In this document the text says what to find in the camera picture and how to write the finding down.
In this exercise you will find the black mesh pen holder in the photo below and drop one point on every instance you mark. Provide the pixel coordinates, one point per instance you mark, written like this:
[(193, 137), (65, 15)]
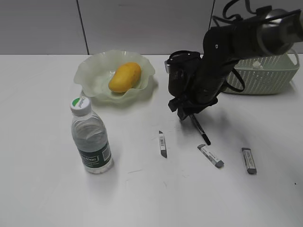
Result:
[(181, 66)]

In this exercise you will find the green plastic basket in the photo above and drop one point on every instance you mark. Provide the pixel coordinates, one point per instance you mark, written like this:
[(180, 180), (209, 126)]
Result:
[(275, 76)]

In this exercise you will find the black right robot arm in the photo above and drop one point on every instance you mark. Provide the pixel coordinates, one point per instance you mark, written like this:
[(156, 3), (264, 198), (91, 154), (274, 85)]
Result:
[(196, 79)]

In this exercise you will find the black marker pen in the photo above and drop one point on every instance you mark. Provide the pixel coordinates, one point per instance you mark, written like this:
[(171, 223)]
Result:
[(200, 129)]

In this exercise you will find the grey eraser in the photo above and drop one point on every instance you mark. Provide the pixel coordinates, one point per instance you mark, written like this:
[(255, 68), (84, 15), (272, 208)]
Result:
[(217, 162), (249, 161), (162, 144)]

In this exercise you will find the translucent green wavy plate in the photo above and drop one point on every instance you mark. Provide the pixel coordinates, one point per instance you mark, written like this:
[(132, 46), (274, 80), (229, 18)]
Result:
[(94, 74)]

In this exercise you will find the waste paper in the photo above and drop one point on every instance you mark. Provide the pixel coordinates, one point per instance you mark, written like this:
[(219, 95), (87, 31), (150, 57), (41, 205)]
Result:
[(257, 65)]

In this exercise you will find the clear water bottle green label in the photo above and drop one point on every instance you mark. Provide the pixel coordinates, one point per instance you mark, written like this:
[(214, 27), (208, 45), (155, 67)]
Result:
[(90, 136)]

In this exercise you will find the yellow mango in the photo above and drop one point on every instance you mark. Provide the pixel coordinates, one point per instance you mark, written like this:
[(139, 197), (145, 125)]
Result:
[(125, 77)]

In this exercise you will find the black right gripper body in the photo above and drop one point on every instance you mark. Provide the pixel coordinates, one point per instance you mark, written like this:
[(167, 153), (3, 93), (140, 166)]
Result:
[(186, 105)]

